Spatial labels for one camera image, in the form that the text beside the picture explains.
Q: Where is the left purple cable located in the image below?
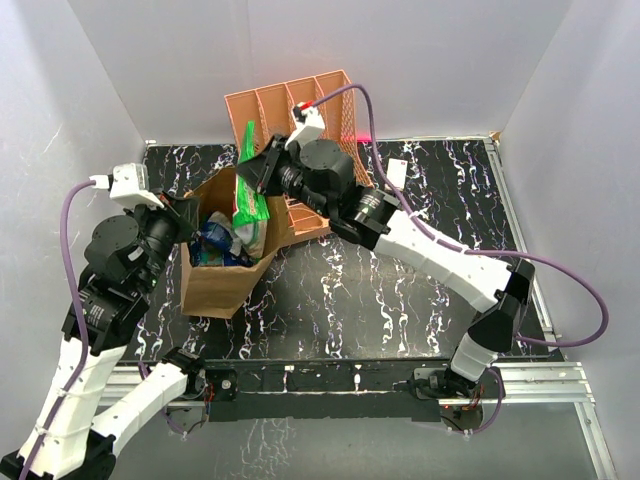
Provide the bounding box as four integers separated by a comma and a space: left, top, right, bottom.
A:
17, 180, 111, 479

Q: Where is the pink desk organizer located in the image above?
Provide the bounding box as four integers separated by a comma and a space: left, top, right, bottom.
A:
225, 70, 373, 245

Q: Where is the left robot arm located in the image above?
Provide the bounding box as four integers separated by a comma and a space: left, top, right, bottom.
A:
1, 192, 207, 479

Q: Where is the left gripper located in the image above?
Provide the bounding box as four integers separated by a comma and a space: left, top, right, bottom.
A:
126, 187, 202, 291

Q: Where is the purple cable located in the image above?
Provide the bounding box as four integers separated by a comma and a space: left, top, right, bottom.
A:
309, 83, 611, 436
17, 180, 111, 479

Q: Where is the green Chuba chips bag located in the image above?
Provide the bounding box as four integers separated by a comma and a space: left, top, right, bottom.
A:
231, 119, 272, 260

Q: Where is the brown paper bag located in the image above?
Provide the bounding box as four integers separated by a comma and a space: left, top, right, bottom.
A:
181, 167, 289, 319

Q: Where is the blue biscuit pack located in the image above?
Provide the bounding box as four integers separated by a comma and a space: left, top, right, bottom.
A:
188, 242, 254, 267

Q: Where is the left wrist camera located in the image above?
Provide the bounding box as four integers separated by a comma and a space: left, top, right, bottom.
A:
89, 163, 163, 210

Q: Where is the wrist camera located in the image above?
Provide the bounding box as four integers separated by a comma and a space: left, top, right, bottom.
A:
287, 101, 325, 147
89, 163, 163, 210

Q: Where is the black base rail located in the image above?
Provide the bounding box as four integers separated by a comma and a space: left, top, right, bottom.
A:
99, 357, 591, 426

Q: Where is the blue snack pouch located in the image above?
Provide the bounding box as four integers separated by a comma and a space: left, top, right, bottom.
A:
201, 211, 242, 255

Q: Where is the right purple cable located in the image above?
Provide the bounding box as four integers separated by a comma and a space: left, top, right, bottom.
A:
309, 83, 611, 436

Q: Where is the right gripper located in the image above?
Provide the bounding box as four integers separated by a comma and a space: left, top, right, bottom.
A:
237, 134, 335, 219

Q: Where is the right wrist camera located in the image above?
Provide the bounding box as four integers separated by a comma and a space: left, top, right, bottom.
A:
287, 101, 325, 147

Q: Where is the white small box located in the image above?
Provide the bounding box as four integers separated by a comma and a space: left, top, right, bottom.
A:
386, 158, 408, 191

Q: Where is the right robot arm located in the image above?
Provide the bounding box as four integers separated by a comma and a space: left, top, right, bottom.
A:
236, 135, 535, 398

